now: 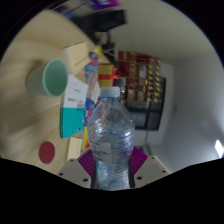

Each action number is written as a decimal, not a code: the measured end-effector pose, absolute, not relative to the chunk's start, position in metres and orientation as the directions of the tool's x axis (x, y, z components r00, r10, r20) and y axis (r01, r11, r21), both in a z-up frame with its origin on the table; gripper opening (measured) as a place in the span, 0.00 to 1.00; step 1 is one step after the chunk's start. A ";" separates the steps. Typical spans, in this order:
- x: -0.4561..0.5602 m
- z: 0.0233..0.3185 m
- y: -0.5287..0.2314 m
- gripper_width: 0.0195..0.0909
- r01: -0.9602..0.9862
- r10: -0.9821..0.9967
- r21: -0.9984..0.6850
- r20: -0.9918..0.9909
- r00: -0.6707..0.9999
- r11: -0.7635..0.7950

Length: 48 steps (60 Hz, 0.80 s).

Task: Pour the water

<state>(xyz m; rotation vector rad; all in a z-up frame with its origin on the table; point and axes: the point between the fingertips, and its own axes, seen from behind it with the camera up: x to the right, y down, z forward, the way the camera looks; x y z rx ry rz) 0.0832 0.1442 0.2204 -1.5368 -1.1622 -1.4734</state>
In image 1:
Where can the ceiling light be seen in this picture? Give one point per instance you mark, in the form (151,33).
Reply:
(219,148)

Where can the wooden shelf unit with trophies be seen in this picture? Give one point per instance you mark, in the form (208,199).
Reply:
(140,73)

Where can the teal book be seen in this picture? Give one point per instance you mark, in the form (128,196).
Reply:
(70,121)

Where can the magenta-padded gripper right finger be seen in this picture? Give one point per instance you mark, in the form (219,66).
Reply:
(151,170)

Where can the flat round red coaster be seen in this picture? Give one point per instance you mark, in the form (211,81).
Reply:
(46,152)

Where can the pale green cup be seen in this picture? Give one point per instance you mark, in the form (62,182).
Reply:
(50,78)

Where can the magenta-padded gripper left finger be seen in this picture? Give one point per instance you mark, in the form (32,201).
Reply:
(71,171)

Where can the clear plastic water bottle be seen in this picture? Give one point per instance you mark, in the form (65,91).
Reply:
(111,140)

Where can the yellow gift box red ribbon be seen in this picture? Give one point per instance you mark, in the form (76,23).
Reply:
(106,75)

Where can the dark glass double door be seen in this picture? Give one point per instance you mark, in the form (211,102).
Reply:
(146,113)

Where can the white printed paper booklet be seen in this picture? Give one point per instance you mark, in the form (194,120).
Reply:
(75,91)

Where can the blue colourful booklet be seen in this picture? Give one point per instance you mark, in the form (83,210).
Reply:
(91,68)

